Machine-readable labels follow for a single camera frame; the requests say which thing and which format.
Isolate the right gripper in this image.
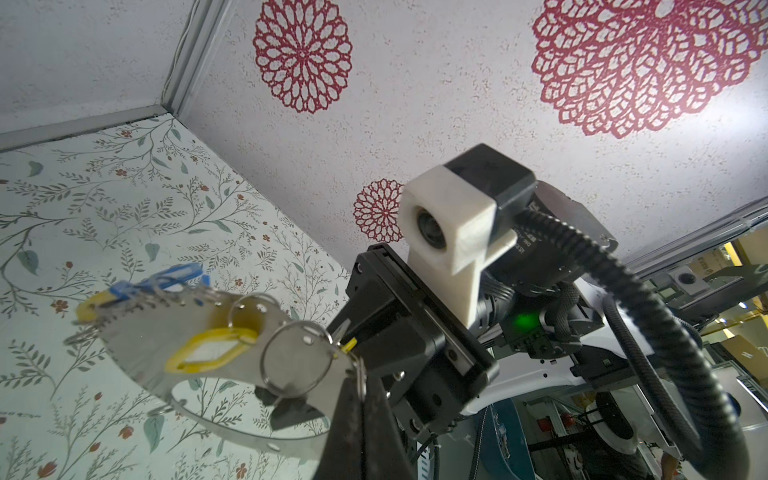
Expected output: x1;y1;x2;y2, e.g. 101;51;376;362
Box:
328;243;499;441

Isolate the blue key tag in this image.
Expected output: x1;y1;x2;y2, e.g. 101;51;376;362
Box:
108;263;211;301

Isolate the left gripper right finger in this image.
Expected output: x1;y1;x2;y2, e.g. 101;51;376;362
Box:
362;377;416;480

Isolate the yellow key tag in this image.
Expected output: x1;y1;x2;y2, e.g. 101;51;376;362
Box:
341;338;357;354
164;327;259;375
75;290;118;323

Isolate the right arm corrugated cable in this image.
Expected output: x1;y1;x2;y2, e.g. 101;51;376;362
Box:
515;206;751;480

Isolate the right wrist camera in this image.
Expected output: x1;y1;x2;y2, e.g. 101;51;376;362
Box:
397;144;537;332

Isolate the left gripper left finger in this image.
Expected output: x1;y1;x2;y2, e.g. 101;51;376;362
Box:
313;378;363;480

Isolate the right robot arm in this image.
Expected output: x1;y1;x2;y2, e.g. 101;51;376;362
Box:
330;183;631;442

